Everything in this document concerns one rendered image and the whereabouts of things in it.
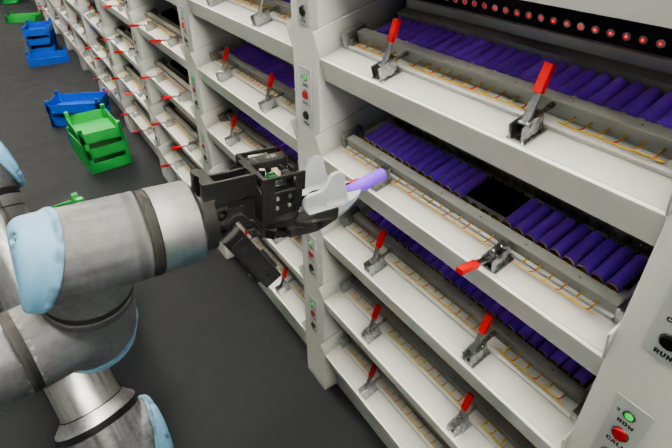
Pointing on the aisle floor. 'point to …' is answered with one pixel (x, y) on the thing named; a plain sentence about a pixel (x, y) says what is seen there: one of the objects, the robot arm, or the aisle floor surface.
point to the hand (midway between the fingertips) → (345, 194)
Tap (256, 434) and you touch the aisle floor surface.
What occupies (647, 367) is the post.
